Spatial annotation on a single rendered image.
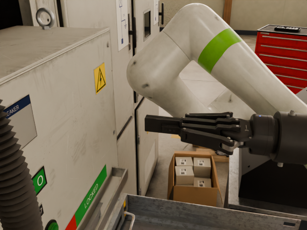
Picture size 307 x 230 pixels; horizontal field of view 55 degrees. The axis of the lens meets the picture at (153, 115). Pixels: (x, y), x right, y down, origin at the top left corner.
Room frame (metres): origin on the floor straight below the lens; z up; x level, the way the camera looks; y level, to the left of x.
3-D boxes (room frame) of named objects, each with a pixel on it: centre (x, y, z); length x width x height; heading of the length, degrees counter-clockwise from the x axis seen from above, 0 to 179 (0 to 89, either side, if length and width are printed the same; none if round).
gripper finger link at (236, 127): (0.48, -0.10, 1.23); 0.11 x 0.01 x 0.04; 79
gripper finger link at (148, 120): (0.51, -0.02, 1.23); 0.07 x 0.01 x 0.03; 78
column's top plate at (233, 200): (0.98, -0.48, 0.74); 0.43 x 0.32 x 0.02; 166
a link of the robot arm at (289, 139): (0.46, -0.24, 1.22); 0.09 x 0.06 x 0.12; 168
